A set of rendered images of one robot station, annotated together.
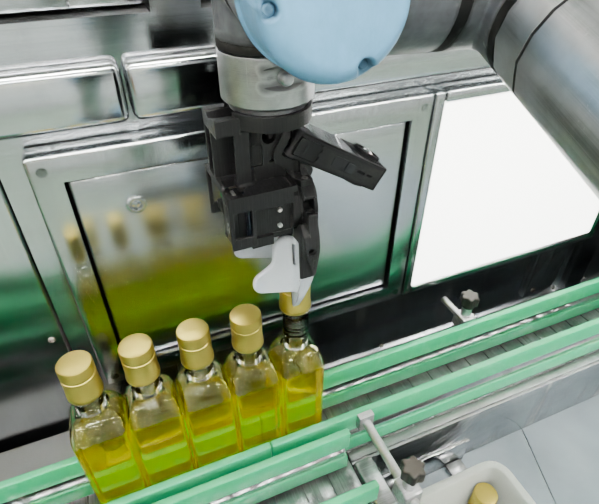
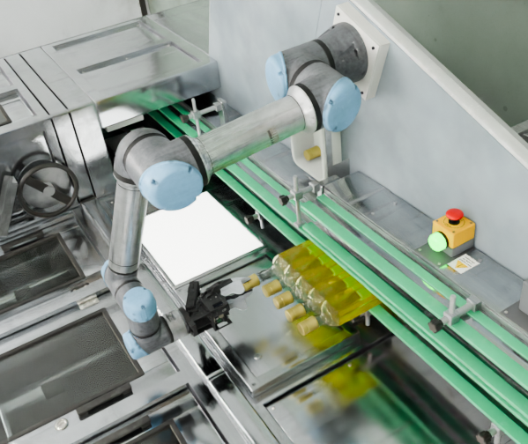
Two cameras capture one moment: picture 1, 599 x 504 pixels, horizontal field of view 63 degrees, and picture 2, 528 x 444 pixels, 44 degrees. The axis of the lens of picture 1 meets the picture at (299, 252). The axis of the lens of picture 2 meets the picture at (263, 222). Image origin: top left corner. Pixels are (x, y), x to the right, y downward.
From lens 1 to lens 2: 138 cm
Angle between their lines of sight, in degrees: 29
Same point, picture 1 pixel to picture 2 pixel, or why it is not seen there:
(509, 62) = (133, 267)
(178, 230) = (264, 339)
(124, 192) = (254, 361)
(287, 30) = (145, 301)
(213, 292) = not seen: hidden behind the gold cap
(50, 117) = (233, 390)
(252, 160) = (200, 314)
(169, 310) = not seen: hidden behind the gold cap
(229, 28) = (165, 334)
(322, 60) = (147, 294)
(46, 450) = not seen: hidden behind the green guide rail
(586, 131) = (133, 247)
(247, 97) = (179, 321)
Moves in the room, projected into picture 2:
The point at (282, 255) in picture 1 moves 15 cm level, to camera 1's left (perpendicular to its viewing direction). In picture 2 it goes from (227, 291) to (256, 337)
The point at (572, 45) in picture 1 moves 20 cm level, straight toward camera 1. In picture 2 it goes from (123, 259) to (136, 250)
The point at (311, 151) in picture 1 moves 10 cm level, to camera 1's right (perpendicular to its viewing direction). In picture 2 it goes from (190, 302) to (173, 272)
